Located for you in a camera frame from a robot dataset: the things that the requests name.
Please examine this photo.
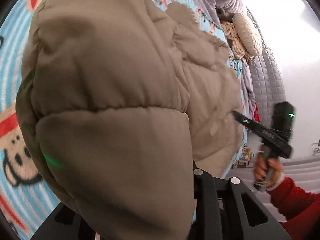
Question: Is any lavender plush bedspread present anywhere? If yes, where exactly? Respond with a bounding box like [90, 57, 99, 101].
[193, 0, 256, 119]

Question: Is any beige chunky knit throw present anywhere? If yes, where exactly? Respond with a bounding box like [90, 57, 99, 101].
[221, 21, 254, 66]

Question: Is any brown plush toy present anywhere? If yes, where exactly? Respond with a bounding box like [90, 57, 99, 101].
[216, 8, 235, 23]

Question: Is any blue monkey print blanket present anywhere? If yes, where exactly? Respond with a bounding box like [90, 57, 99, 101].
[1, 0, 246, 239]

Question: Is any red sleeve right forearm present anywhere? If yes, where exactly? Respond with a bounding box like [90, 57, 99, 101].
[268, 177, 319, 239]

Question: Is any grey quilted headboard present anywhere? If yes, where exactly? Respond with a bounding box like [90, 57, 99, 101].
[247, 10, 286, 127]

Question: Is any cream quilted pillow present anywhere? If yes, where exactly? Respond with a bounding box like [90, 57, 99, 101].
[232, 13, 263, 56]

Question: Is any person's right hand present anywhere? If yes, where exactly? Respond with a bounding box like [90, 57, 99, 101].
[253, 152, 283, 189]

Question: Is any tan puffer jacket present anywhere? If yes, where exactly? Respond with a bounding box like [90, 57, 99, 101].
[16, 0, 243, 239]

